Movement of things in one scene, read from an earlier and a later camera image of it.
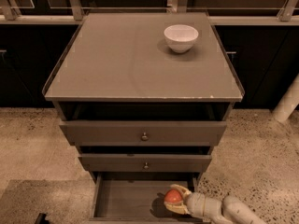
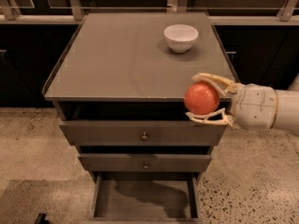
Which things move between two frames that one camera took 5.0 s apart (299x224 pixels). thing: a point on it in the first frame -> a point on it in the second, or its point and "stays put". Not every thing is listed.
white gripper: (195, 203) -> (253, 106)
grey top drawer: (143, 133) stays put
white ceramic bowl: (180, 37) stays put
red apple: (174, 195) -> (202, 98)
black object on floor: (41, 219) stays put
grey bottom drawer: (138, 197) stays put
